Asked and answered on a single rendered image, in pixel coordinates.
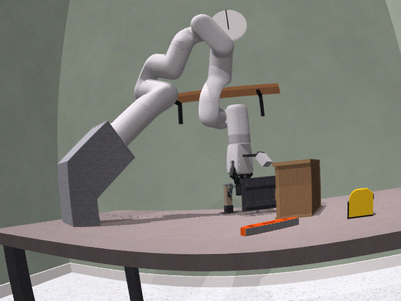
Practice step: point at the orange and grey bar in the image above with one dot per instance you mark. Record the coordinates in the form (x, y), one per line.
(277, 224)

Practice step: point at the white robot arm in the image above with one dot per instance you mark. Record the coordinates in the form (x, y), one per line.
(154, 96)

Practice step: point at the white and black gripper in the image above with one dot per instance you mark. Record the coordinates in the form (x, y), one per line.
(237, 165)

